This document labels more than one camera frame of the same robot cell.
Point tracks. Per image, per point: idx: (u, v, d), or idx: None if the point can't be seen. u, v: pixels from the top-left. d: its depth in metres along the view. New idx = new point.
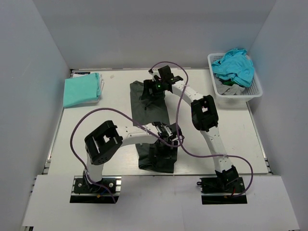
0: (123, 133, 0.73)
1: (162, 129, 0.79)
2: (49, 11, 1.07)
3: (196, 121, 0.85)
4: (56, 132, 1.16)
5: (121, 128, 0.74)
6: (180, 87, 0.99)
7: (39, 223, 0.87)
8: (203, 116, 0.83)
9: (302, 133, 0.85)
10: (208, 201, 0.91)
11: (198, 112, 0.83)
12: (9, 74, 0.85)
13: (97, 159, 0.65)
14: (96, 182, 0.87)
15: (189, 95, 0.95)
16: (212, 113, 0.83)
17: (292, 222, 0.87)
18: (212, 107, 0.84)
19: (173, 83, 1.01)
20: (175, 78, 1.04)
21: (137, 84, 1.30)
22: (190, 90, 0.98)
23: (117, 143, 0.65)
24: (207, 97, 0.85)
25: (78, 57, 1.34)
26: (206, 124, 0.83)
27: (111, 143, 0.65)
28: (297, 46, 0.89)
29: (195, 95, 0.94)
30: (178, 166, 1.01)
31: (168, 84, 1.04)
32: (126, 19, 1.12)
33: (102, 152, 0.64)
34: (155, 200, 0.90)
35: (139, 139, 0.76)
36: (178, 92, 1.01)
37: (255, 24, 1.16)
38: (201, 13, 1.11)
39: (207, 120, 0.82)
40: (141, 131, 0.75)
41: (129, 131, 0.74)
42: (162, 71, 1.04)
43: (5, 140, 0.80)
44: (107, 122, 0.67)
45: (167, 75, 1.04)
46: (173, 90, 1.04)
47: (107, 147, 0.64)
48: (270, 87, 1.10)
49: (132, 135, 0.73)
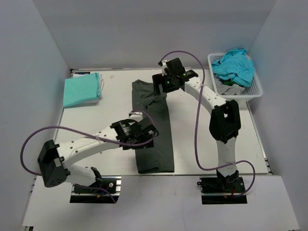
0: (66, 151, 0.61)
1: (124, 130, 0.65)
2: (49, 11, 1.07)
3: (215, 130, 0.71)
4: (56, 132, 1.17)
5: (65, 145, 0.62)
6: (196, 86, 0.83)
7: (39, 223, 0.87)
8: (225, 125, 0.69)
9: (302, 133, 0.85)
10: (208, 201, 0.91)
11: (220, 121, 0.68)
12: (10, 75, 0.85)
13: (48, 183, 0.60)
14: (89, 186, 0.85)
15: (208, 98, 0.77)
16: (235, 122, 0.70)
17: (292, 222, 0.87)
18: (236, 113, 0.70)
19: (186, 79, 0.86)
20: (187, 73, 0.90)
21: (140, 83, 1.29)
22: (208, 91, 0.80)
23: (59, 166, 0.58)
24: (229, 102, 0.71)
25: (78, 57, 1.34)
26: (226, 134, 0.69)
27: (52, 167, 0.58)
28: (297, 46, 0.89)
29: (215, 98, 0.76)
30: (178, 166, 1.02)
31: (178, 80, 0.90)
32: (126, 19, 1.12)
33: (47, 177, 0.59)
34: (156, 200, 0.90)
35: (93, 149, 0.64)
36: (193, 92, 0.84)
37: (255, 25, 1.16)
38: (201, 13, 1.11)
39: (228, 130, 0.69)
40: (92, 142, 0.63)
41: (75, 147, 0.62)
42: (171, 65, 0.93)
43: (5, 139, 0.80)
44: (46, 143, 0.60)
45: (177, 70, 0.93)
46: (184, 87, 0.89)
47: (50, 173, 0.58)
48: (270, 87, 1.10)
49: (78, 151, 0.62)
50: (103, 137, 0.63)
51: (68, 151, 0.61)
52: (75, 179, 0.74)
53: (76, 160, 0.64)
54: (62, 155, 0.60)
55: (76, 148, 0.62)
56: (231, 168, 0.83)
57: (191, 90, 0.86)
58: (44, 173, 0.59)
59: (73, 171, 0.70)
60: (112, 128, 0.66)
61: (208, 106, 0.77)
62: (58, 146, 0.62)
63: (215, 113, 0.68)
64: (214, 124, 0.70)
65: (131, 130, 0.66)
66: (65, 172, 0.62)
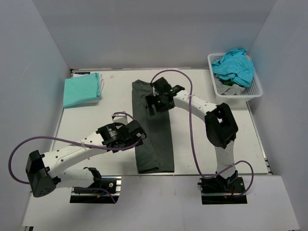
0: (52, 161, 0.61)
1: (111, 134, 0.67)
2: (50, 11, 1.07)
3: (213, 136, 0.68)
4: (57, 132, 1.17)
5: (50, 155, 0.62)
6: (185, 98, 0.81)
7: (39, 223, 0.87)
8: (222, 130, 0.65)
9: (302, 133, 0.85)
10: (208, 201, 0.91)
11: (215, 125, 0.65)
12: (10, 75, 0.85)
13: (36, 192, 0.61)
14: (88, 187, 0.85)
15: (198, 106, 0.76)
16: (231, 124, 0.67)
17: (292, 222, 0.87)
18: (230, 116, 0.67)
19: (174, 95, 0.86)
20: (174, 88, 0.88)
21: (140, 83, 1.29)
22: (197, 100, 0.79)
23: (46, 175, 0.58)
24: (220, 106, 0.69)
25: (78, 58, 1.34)
26: (225, 138, 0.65)
27: (37, 178, 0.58)
28: (297, 47, 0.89)
29: (205, 105, 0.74)
30: (179, 166, 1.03)
31: (168, 97, 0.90)
32: (126, 19, 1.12)
33: (34, 187, 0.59)
34: (156, 201, 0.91)
35: (80, 157, 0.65)
36: (184, 104, 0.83)
37: (255, 25, 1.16)
38: (201, 13, 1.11)
39: (227, 134, 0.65)
40: (78, 149, 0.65)
41: (61, 156, 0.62)
42: (158, 85, 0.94)
43: (6, 140, 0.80)
44: (31, 154, 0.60)
45: (164, 88, 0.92)
46: (174, 102, 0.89)
47: (38, 182, 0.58)
48: (270, 88, 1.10)
49: (64, 160, 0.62)
50: (88, 144, 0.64)
51: (54, 161, 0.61)
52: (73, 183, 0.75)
53: (64, 168, 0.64)
54: (47, 165, 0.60)
55: (62, 158, 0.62)
56: (230, 170, 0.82)
57: (181, 104, 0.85)
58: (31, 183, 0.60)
59: (66, 176, 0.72)
60: (98, 133, 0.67)
61: (200, 114, 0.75)
62: (44, 155, 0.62)
63: (209, 120, 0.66)
64: (210, 131, 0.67)
65: (118, 134, 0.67)
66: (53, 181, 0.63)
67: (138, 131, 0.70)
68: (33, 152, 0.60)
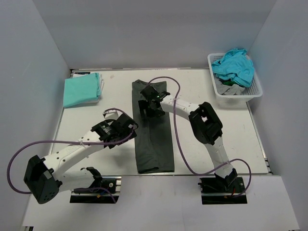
0: (55, 163, 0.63)
1: (105, 130, 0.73)
2: (50, 11, 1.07)
3: (199, 135, 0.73)
4: (56, 132, 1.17)
5: (50, 157, 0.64)
6: (170, 102, 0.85)
7: (39, 223, 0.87)
8: (206, 127, 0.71)
9: (302, 133, 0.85)
10: (208, 202, 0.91)
11: (199, 123, 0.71)
12: (10, 75, 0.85)
13: (41, 198, 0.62)
14: (90, 187, 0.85)
15: (183, 107, 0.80)
16: (215, 121, 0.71)
17: (292, 222, 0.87)
18: (212, 113, 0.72)
19: (161, 100, 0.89)
20: (161, 94, 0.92)
21: (140, 83, 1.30)
22: (181, 102, 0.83)
23: (49, 178, 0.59)
24: (202, 105, 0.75)
25: (78, 58, 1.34)
26: (211, 135, 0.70)
27: (42, 181, 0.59)
28: (297, 47, 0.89)
29: (189, 106, 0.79)
30: (179, 166, 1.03)
31: (155, 104, 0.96)
32: (126, 19, 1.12)
33: (39, 192, 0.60)
34: (156, 200, 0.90)
35: (80, 156, 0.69)
36: (170, 108, 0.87)
37: (255, 25, 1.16)
38: (201, 13, 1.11)
39: (212, 130, 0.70)
40: (77, 148, 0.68)
41: (61, 156, 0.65)
42: (145, 93, 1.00)
43: (6, 139, 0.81)
44: (30, 160, 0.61)
45: (150, 95, 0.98)
46: (162, 108, 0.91)
47: (42, 186, 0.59)
48: (270, 88, 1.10)
49: (66, 160, 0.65)
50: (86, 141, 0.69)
51: (57, 162, 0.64)
52: (74, 184, 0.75)
53: (65, 169, 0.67)
54: (51, 167, 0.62)
55: (63, 158, 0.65)
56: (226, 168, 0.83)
57: (168, 108, 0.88)
58: (35, 189, 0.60)
59: (67, 179, 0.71)
60: (94, 131, 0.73)
61: (186, 115, 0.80)
62: (44, 160, 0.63)
63: (192, 119, 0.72)
64: (196, 129, 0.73)
65: (111, 129, 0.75)
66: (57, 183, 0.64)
67: (129, 122, 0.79)
68: (32, 158, 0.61)
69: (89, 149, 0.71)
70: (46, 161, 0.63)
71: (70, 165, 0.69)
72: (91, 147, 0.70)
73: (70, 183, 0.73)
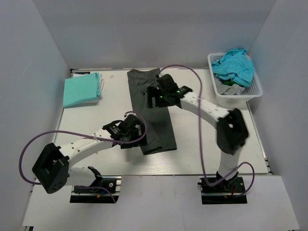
0: (69, 151, 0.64)
1: (114, 131, 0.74)
2: (49, 11, 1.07)
3: (224, 142, 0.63)
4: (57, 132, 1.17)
5: (66, 147, 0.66)
6: (192, 101, 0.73)
7: (39, 223, 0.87)
8: (232, 134, 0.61)
9: (303, 133, 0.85)
10: (208, 201, 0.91)
11: (225, 130, 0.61)
12: (10, 75, 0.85)
13: (50, 186, 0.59)
14: (90, 186, 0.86)
15: (209, 110, 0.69)
16: (242, 130, 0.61)
17: (292, 222, 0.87)
18: (241, 121, 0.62)
19: (181, 96, 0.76)
20: (182, 89, 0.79)
21: (134, 72, 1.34)
22: (206, 104, 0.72)
23: (64, 164, 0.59)
24: (231, 110, 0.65)
25: (78, 57, 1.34)
26: (236, 145, 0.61)
27: (57, 167, 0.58)
28: (297, 47, 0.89)
29: (216, 110, 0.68)
30: (178, 166, 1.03)
31: (174, 99, 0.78)
32: (126, 19, 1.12)
33: (50, 180, 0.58)
34: (156, 200, 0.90)
35: (90, 150, 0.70)
36: (191, 108, 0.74)
37: (255, 25, 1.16)
38: (201, 13, 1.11)
39: (237, 139, 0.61)
40: (91, 142, 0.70)
41: (76, 146, 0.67)
42: (162, 82, 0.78)
43: (6, 139, 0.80)
44: (45, 147, 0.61)
45: (169, 87, 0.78)
46: (181, 105, 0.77)
47: (55, 172, 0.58)
48: (270, 87, 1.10)
49: (80, 150, 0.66)
50: (99, 136, 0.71)
51: (71, 151, 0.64)
52: (77, 181, 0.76)
53: (77, 160, 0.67)
54: (67, 154, 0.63)
55: (77, 148, 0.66)
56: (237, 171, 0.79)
57: (189, 107, 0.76)
58: (47, 175, 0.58)
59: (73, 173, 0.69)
60: (105, 129, 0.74)
61: (210, 120, 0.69)
62: (60, 147, 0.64)
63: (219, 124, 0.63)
64: (222, 135, 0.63)
65: (120, 130, 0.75)
66: (67, 173, 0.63)
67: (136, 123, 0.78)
68: (49, 145, 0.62)
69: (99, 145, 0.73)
70: (61, 149, 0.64)
71: (81, 158, 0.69)
72: (101, 143, 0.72)
73: (74, 178, 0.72)
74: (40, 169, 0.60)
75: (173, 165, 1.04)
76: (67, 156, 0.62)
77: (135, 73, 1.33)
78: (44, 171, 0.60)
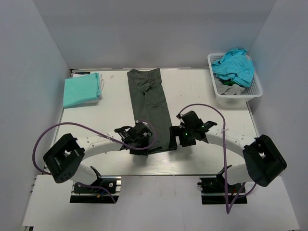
0: (84, 144, 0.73)
1: (124, 134, 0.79)
2: (49, 11, 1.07)
3: (257, 174, 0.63)
4: (56, 131, 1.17)
5: (82, 141, 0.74)
6: (218, 134, 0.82)
7: (39, 223, 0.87)
8: (265, 166, 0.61)
9: (303, 133, 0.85)
10: (208, 201, 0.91)
11: (258, 162, 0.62)
12: (9, 74, 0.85)
13: (60, 175, 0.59)
14: (91, 185, 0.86)
15: (235, 140, 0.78)
16: (276, 158, 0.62)
17: (292, 222, 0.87)
18: (273, 150, 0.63)
19: (207, 131, 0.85)
20: (206, 124, 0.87)
21: (134, 72, 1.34)
22: (231, 134, 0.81)
23: (79, 155, 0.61)
24: (260, 138, 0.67)
25: (78, 58, 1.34)
26: (271, 176, 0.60)
27: (72, 156, 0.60)
28: (297, 47, 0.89)
29: (243, 139, 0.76)
30: (179, 167, 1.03)
31: (199, 134, 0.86)
32: (126, 19, 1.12)
33: (63, 167, 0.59)
34: (156, 201, 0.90)
35: (102, 147, 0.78)
36: (217, 139, 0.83)
37: (255, 25, 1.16)
38: (200, 13, 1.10)
39: (272, 170, 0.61)
40: (104, 140, 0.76)
41: (91, 141, 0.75)
42: (188, 119, 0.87)
43: (5, 139, 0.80)
44: (63, 137, 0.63)
45: (195, 122, 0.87)
46: (207, 138, 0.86)
47: (69, 161, 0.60)
48: (270, 88, 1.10)
49: (94, 145, 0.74)
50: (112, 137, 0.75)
51: (86, 145, 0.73)
52: (78, 178, 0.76)
53: (90, 154, 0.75)
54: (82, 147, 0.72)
55: (92, 143, 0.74)
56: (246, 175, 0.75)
57: (214, 139, 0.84)
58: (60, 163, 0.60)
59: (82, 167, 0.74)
60: (117, 132, 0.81)
61: (237, 148, 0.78)
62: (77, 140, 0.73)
63: (250, 154, 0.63)
64: (253, 167, 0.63)
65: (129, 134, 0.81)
66: (78, 165, 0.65)
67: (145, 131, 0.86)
68: (66, 134, 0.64)
69: (110, 145, 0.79)
70: (78, 142, 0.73)
71: (93, 152, 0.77)
72: (112, 143, 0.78)
73: (79, 174, 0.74)
74: (54, 157, 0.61)
75: (174, 165, 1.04)
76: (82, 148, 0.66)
77: (135, 74, 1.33)
78: (57, 160, 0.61)
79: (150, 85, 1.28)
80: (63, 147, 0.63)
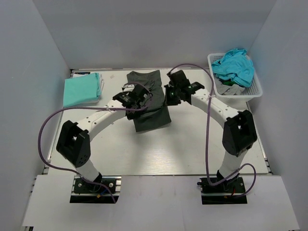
0: (87, 125, 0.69)
1: (125, 99, 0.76)
2: (50, 12, 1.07)
3: (230, 144, 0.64)
4: (57, 132, 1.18)
5: (83, 121, 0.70)
6: (204, 98, 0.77)
7: (38, 224, 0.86)
8: (241, 138, 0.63)
9: (302, 133, 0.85)
10: (208, 202, 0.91)
11: (235, 133, 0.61)
12: (10, 75, 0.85)
13: (77, 159, 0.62)
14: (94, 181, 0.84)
15: (219, 109, 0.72)
16: (250, 134, 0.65)
17: (293, 222, 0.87)
18: (250, 125, 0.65)
19: (193, 93, 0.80)
20: (193, 85, 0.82)
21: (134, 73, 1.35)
22: (217, 102, 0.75)
23: (85, 137, 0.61)
24: (242, 112, 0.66)
25: (78, 57, 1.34)
26: (242, 147, 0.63)
27: (79, 141, 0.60)
28: (297, 47, 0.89)
29: (226, 110, 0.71)
30: (179, 167, 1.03)
31: (185, 94, 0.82)
32: (126, 19, 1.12)
33: (76, 153, 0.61)
34: (156, 201, 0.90)
35: (105, 122, 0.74)
36: (202, 105, 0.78)
37: (255, 25, 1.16)
38: (200, 13, 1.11)
39: (244, 143, 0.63)
40: (105, 113, 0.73)
41: (92, 120, 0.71)
42: (174, 79, 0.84)
43: (6, 139, 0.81)
44: (63, 126, 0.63)
45: (182, 83, 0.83)
46: (191, 100, 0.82)
47: (78, 146, 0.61)
48: (270, 87, 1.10)
49: (96, 122, 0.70)
50: (112, 108, 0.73)
51: (89, 125, 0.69)
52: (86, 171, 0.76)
53: (96, 132, 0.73)
54: (85, 128, 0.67)
55: (94, 121, 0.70)
56: None
57: (199, 103, 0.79)
58: (72, 150, 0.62)
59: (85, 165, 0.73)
60: (115, 100, 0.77)
61: (219, 118, 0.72)
62: (78, 123, 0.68)
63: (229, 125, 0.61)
64: (229, 137, 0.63)
65: (130, 98, 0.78)
66: (89, 145, 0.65)
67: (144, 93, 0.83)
68: (65, 123, 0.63)
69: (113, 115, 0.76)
70: (79, 125, 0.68)
71: (99, 129, 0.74)
72: (115, 113, 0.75)
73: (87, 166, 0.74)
74: (65, 147, 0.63)
75: (174, 165, 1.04)
76: (86, 130, 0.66)
77: (135, 75, 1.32)
78: (68, 148, 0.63)
79: (150, 88, 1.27)
80: (69, 134, 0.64)
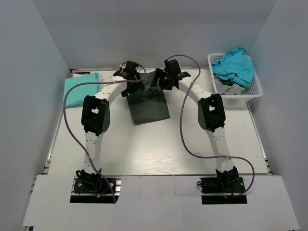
0: (104, 95, 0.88)
1: (123, 74, 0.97)
2: (49, 11, 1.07)
3: (202, 120, 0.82)
4: (57, 133, 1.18)
5: (98, 94, 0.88)
6: (187, 83, 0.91)
7: (39, 224, 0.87)
8: (210, 116, 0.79)
9: (302, 133, 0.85)
10: (208, 201, 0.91)
11: (205, 111, 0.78)
12: (10, 74, 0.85)
13: (103, 124, 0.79)
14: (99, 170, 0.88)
15: (197, 93, 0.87)
16: (220, 113, 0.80)
17: (293, 223, 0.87)
18: (220, 106, 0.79)
19: (180, 79, 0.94)
20: (182, 73, 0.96)
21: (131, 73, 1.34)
22: (197, 87, 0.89)
23: (107, 103, 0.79)
24: (214, 96, 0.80)
25: (78, 57, 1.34)
26: (212, 124, 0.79)
27: (102, 108, 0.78)
28: (297, 46, 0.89)
29: (202, 93, 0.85)
30: (179, 166, 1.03)
31: (174, 80, 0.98)
32: (125, 19, 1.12)
33: (101, 119, 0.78)
34: (155, 201, 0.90)
35: (113, 93, 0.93)
36: (185, 89, 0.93)
37: (255, 25, 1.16)
38: (200, 13, 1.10)
39: (213, 120, 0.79)
40: (113, 86, 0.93)
41: (106, 92, 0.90)
42: (168, 66, 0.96)
43: (6, 139, 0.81)
44: (84, 102, 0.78)
45: (173, 70, 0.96)
46: (179, 86, 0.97)
47: (102, 112, 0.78)
48: (270, 87, 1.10)
49: (110, 93, 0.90)
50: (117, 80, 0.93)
51: (104, 96, 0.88)
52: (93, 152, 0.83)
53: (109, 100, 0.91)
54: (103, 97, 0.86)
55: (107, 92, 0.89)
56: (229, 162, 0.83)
57: (184, 88, 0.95)
58: (97, 118, 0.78)
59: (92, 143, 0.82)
60: (116, 75, 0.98)
61: (197, 99, 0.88)
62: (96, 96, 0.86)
63: (201, 105, 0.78)
64: (201, 115, 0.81)
65: (126, 73, 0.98)
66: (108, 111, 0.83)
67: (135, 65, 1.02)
68: (86, 98, 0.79)
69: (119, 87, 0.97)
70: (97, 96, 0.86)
71: (111, 99, 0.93)
72: (120, 84, 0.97)
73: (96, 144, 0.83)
74: (89, 118, 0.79)
75: (173, 165, 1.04)
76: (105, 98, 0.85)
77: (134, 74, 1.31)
78: (92, 117, 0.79)
79: (150, 88, 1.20)
80: (91, 107, 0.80)
